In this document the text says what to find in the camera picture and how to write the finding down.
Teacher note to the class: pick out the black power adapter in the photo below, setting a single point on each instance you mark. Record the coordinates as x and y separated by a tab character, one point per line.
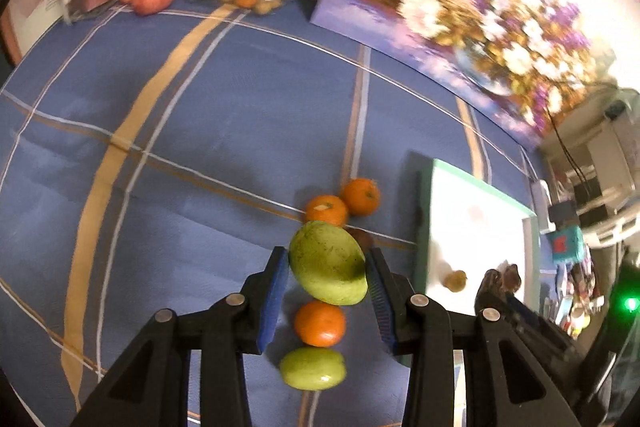
562	210

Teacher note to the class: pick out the small green apple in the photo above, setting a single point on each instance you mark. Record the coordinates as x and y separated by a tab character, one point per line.
312	368

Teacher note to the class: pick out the brown scaly fruit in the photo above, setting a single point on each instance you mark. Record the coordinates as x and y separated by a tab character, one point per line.
500	279

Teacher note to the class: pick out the pile of colourful trinkets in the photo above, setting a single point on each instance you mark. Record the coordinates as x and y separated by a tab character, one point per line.
575	297

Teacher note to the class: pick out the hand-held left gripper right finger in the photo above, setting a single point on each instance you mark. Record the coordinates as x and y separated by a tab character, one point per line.
381	302

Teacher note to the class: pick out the white power strip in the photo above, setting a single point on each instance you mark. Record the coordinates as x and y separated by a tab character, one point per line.
540	193

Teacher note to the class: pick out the green mango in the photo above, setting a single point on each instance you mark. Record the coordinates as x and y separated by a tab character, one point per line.
325	262

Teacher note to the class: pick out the orange tangerine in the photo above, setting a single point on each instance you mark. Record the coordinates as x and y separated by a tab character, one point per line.
360	196
320	323
326	209

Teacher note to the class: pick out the teal toy with red patch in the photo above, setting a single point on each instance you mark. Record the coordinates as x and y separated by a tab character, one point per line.
565	247

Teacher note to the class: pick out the flower painting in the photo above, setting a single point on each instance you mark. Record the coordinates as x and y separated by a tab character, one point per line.
450	7

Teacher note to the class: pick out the blue plaid tablecloth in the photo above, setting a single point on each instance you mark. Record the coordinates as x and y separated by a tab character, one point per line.
200	132

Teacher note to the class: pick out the white tray with green rim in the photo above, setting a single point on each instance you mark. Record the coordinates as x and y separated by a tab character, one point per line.
475	227

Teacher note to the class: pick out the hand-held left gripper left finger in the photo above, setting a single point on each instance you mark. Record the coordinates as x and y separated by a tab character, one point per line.
274	302

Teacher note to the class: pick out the small tan round fruit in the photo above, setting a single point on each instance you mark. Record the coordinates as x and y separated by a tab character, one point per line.
456	280

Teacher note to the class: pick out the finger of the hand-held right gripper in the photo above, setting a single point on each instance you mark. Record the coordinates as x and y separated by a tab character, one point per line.
530	322

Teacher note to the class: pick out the white chair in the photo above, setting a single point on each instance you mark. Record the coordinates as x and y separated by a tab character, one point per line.
607	197

